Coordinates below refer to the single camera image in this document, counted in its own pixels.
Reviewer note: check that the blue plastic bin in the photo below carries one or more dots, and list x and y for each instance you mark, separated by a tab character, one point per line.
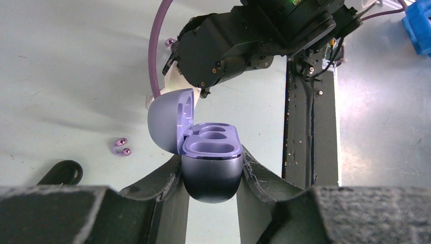
417	25

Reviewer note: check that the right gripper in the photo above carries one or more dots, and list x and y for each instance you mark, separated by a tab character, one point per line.
214	48

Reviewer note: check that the purple earbud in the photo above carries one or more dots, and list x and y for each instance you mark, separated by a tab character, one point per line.
119	148
169	42

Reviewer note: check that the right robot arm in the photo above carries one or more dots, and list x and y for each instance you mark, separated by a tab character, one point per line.
287	28

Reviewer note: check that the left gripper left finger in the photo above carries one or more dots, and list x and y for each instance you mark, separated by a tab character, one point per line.
152	210

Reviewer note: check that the purple earbud charging case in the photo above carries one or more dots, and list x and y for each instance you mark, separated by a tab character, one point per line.
211	153

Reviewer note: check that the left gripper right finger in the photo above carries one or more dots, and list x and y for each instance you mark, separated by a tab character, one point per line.
271	210

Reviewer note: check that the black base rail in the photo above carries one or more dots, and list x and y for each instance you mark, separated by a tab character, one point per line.
310	152

